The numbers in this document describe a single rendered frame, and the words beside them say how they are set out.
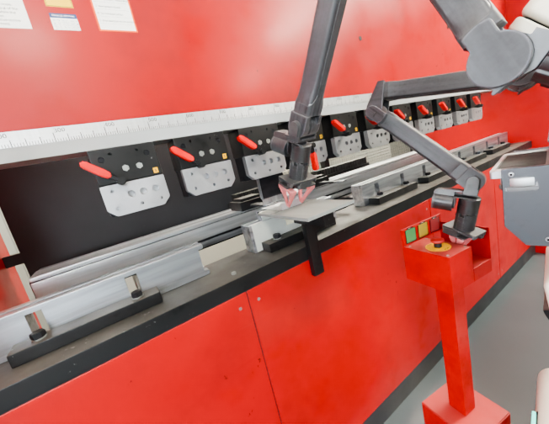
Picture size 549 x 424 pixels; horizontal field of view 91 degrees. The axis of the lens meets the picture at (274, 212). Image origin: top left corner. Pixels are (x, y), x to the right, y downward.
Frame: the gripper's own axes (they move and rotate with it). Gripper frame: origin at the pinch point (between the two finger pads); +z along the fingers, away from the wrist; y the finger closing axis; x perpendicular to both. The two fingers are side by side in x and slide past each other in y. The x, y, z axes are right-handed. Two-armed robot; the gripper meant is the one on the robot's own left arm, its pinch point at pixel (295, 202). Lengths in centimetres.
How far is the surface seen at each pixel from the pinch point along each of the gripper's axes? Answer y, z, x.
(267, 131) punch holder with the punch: 0.3, -18.4, -16.8
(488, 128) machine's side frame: -215, 6, -18
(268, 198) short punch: 3.0, 2.9, -10.6
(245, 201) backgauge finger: 2.9, 12.4, -26.3
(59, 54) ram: 50, -39, -28
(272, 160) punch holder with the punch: 0.7, -10.0, -12.6
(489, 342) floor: -93, 82, 60
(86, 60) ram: 45, -37, -27
